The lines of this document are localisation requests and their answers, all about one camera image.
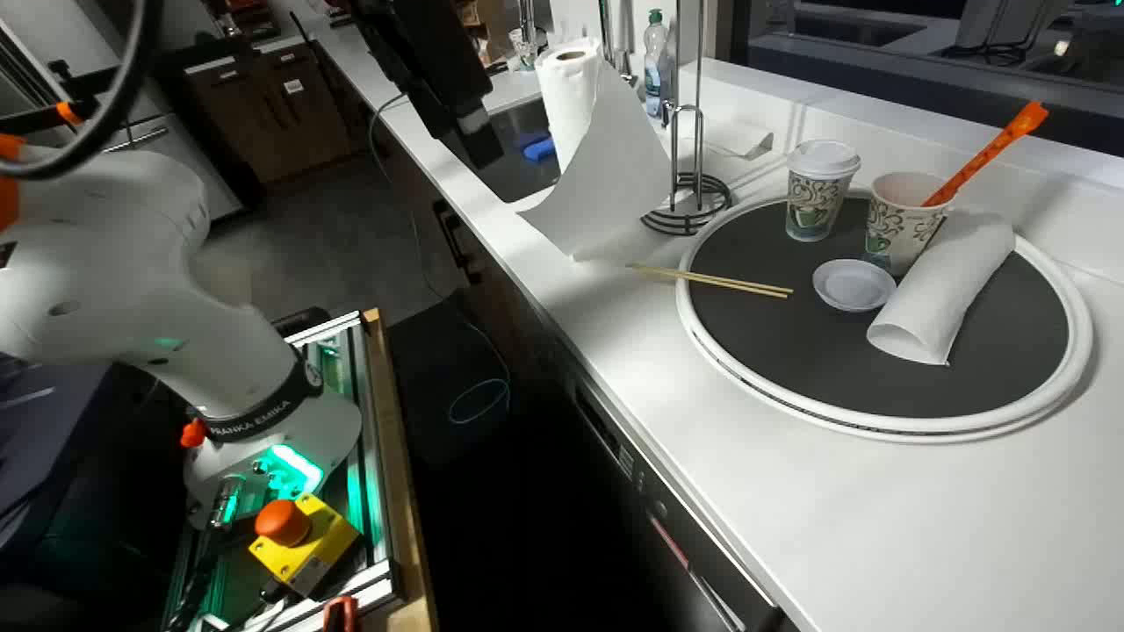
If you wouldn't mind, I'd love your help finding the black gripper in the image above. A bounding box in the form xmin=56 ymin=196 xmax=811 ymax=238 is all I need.
xmin=354 ymin=0 xmax=509 ymax=168

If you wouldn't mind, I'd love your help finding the thin wooden stick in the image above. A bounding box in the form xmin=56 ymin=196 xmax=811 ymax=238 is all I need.
xmin=628 ymin=262 xmax=797 ymax=304

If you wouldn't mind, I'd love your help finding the patterned paper cup with lid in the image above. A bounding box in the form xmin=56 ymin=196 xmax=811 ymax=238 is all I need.
xmin=784 ymin=138 xmax=864 ymax=247

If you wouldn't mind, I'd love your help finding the open patterned paper cup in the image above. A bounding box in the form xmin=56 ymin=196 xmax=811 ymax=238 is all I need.
xmin=862 ymin=168 xmax=955 ymax=280

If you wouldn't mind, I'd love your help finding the dark recessed sink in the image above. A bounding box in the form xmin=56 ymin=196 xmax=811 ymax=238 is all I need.
xmin=464 ymin=98 xmax=570 ymax=211

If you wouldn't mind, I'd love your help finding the brown wooden cabinet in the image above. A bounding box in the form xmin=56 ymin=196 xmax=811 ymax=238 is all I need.
xmin=155 ymin=31 xmax=362 ymax=189

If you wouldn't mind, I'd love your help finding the white paper towel roll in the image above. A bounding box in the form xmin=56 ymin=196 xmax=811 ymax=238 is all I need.
xmin=514 ymin=41 xmax=679 ymax=266

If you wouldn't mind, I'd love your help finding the clear spray bottle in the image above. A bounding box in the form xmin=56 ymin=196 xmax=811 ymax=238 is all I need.
xmin=640 ymin=8 xmax=683 ymax=124

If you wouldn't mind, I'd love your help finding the clear acrylic napkin holder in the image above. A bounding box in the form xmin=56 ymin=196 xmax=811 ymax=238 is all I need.
xmin=687 ymin=98 xmax=816 ymax=171

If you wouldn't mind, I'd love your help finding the round black white-rimmed tray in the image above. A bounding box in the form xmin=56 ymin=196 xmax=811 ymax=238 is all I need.
xmin=670 ymin=189 xmax=1101 ymax=445

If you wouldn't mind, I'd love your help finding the yellow emergency stop box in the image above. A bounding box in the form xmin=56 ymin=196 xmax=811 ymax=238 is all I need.
xmin=246 ymin=496 xmax=362 ymax=601

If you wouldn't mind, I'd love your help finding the orange flat stick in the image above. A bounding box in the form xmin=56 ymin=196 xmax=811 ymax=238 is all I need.
xmin=919 ymin=98 xmax=1055 ymax=211

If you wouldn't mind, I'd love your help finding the rolled white towel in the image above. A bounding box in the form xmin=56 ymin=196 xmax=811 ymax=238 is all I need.
xmin=864 ymin=207 xmax=1019 ymax=370

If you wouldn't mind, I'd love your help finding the blue cable loop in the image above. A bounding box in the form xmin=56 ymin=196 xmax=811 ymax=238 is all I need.
xmin=444 ymin=377 xmax=514 ymax=427

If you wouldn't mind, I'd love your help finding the wooden frame board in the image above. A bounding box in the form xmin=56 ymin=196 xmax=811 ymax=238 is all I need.
xmin=358 ymin=304 xmax=444 ymax=632

